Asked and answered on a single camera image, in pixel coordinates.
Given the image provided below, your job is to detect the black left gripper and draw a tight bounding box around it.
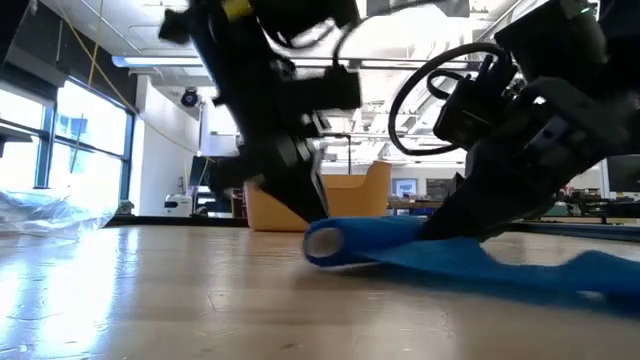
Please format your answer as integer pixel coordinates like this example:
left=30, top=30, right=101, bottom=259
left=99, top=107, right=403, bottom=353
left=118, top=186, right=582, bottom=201
left=209, top=63, right=362, bottom=224

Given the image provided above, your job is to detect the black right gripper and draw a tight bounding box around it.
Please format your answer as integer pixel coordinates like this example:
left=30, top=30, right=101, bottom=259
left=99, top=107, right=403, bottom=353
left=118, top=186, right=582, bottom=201
left=418, top=74, right=640, bottom=242

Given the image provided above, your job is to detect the blue elastic bandage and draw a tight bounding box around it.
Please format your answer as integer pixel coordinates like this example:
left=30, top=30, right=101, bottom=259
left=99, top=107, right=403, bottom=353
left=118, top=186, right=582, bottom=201
left=301, top=215, right=640, bottom=302

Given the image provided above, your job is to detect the clear plastic zip bag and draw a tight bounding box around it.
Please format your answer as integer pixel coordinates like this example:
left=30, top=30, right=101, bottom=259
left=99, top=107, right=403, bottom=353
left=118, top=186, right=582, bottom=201
left=0, top=187, right=119, bottom=240

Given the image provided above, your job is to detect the yellow plastic bin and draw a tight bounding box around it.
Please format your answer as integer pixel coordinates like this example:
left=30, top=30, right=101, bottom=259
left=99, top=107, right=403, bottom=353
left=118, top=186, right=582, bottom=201
left=243, top=160, right=393, bottom=233

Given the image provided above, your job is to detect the dark computer monitor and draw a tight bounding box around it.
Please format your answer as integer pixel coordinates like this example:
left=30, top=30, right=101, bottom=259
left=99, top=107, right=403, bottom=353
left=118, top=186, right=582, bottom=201
left=605, top=153, right=640, bottom=194
left=188, top=155, right=217, bottom=189

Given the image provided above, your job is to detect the white machine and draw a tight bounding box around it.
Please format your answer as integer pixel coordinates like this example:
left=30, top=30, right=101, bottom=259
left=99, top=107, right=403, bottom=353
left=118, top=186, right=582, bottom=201
left=164, top=193, right=194, bottom=218

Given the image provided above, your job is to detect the long ceiling light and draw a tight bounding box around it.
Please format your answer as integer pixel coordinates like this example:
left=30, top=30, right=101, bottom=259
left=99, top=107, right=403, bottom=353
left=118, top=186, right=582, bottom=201
left=112, top=55, right=204, bottom=69

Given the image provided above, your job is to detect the yellow tag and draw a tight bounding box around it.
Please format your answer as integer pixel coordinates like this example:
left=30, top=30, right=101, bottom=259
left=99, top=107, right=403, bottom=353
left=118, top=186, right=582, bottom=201
left=222, top=0, right=254, bottom=22

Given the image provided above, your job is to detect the large window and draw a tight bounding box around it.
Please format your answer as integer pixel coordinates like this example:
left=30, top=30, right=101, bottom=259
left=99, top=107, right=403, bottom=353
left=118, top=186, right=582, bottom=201
left=0, top=79, right=135, bottom=201

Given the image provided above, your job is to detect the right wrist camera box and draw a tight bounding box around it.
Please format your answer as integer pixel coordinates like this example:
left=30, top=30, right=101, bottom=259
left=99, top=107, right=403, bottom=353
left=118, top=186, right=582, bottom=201
left=432, top=73, right=504, bottom=151

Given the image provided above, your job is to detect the thick black wrist cable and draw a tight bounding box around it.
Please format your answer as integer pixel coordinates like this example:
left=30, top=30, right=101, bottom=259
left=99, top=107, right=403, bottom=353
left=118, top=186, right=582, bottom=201
left=387, top=42, right=516, bottom=157

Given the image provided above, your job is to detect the yellow cable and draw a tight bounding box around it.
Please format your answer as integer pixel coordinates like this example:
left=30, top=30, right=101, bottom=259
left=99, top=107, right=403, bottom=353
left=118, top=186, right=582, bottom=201
left=54, top=0, right=201, bottom=156

